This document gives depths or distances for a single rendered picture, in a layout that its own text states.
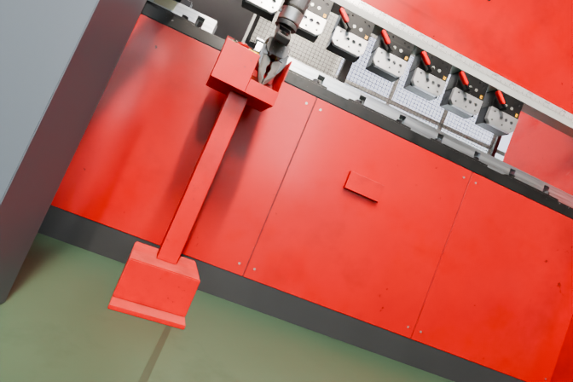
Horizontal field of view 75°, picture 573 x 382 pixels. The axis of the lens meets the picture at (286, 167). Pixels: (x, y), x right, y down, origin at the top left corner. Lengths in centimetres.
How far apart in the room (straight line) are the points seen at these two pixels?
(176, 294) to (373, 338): 85
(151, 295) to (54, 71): 63
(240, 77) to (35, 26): 54
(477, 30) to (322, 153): 96
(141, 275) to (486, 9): 179
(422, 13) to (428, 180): 74
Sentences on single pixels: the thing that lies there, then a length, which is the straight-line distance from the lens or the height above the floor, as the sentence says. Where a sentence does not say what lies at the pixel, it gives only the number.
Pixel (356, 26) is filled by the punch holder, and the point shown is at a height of 121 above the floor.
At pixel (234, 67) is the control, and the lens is 112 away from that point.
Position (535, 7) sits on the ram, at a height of 171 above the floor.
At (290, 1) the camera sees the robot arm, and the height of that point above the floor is 99.
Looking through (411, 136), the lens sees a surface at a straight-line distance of 160.
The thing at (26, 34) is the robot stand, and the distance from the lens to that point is 80.
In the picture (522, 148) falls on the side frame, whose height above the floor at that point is 128.
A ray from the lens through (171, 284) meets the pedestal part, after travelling 111.
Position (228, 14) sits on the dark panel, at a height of 123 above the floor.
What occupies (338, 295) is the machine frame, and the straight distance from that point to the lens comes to 154.
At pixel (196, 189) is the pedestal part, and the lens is 114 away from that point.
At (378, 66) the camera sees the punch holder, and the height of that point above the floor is 110.
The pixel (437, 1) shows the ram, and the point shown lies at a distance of 194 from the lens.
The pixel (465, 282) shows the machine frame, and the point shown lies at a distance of 178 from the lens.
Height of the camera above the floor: 41
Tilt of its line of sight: 5 degrees up
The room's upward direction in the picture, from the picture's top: 23 degrees clockwise
